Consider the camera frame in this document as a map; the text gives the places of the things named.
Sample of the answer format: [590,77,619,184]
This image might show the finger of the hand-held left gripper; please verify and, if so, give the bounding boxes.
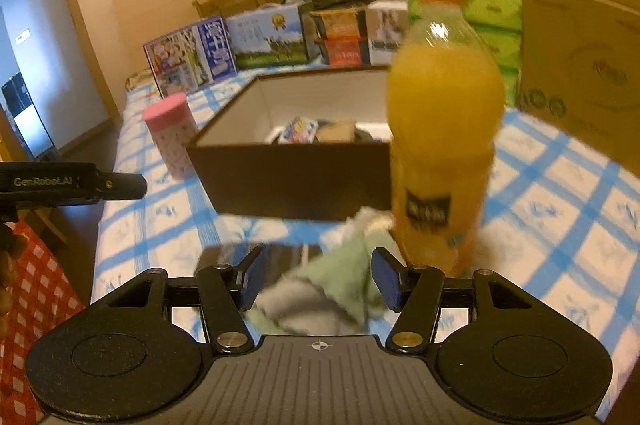
[97,172,147,200]

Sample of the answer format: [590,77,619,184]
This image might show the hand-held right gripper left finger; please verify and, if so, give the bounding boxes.
[107,246,266,353]

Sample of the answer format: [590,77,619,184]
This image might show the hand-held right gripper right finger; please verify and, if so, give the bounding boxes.
[371,246,533,353]

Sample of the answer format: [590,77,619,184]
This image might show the green towel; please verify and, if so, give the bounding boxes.
[245,207,401,336]

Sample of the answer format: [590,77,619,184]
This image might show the brown storage box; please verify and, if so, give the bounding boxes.
[186,66,401,222]

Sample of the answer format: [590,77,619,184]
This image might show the beige cloth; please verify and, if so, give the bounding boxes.
[317,120,358,143]

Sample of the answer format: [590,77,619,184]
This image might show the person's left hand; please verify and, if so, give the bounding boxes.
[0,250,17,340]

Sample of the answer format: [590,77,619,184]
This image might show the pink patterned cup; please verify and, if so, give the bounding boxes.
[141,93,198,180]

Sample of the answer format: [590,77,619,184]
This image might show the red checkered cloth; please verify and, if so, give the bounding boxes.
[0,220,86,425]

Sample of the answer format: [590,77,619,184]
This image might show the blue illustrated milk carton box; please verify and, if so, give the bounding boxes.
[142,16,237,98]

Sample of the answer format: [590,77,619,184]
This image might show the colourful packet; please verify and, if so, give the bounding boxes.
[272,117,321,144]

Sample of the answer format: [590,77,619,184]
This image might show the blue checkered bed sheet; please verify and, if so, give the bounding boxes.
[92,70,640,356]

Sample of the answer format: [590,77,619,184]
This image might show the orange juice bottle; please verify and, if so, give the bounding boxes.
[387,0,506,276]

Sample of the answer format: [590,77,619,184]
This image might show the green and white milk box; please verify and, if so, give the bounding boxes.
[226,4,308,70]

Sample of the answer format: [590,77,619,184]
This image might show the orange snack boxes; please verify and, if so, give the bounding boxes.
[310,7,371,66]

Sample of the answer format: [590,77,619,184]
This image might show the white box with dog picture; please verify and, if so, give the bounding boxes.
[365,2,408,66]

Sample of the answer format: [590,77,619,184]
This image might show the stack of green tissue packs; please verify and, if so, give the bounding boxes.
[406,0,523,108]

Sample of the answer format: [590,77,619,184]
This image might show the large open cardboard box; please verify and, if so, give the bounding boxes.
[515,0,640,178]

